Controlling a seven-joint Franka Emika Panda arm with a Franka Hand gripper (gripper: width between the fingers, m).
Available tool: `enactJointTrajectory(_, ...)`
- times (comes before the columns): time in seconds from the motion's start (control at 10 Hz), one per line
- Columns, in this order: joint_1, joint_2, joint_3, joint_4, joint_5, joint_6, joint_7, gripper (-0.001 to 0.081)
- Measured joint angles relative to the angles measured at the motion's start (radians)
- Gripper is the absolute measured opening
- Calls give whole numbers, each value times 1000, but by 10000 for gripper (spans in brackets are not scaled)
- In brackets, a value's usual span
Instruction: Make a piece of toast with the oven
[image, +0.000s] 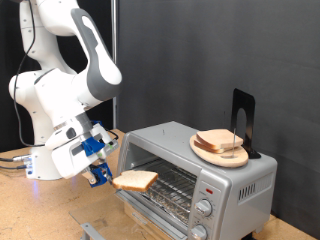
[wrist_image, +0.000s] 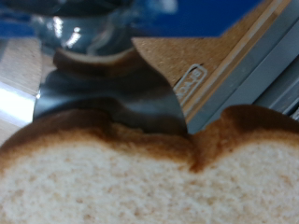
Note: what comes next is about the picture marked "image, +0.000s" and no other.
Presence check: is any round wooden plate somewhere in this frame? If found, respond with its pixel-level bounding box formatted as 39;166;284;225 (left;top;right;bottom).
189;133;250;169

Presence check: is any vertical metal pole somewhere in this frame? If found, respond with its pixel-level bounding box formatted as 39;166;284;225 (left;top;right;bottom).
110;0;120;130

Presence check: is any wire oven rack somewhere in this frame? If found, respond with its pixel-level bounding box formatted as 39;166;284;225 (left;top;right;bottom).
124;158;198;224

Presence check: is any black metal bookend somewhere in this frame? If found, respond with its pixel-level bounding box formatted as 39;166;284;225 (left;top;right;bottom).
230;88;263;160

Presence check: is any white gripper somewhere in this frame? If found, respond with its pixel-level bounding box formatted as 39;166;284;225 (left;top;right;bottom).
49;123;120;187

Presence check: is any black base cable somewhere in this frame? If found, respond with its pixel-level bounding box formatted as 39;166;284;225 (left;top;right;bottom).
0;163;30;171
0;154;33;164

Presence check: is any white bread slice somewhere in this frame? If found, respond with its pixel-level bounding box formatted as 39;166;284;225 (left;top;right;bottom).
111;169;159;193
193;139;228;155
195;128;244;151

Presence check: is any wooden box with slots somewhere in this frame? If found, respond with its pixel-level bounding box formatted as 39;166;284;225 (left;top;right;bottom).
123;201;176;240

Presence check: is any thin metal rod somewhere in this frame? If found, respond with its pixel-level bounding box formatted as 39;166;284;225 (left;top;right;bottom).
230;128;237;159

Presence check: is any silver toaster oven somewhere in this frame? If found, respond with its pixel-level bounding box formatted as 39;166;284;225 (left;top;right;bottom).
114;121;278;240

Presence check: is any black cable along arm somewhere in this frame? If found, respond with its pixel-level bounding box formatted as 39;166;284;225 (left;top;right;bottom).
13;0;46;148

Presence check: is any glass oven door with handle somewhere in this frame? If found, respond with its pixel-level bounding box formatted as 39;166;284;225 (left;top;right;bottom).
68;189;189;240

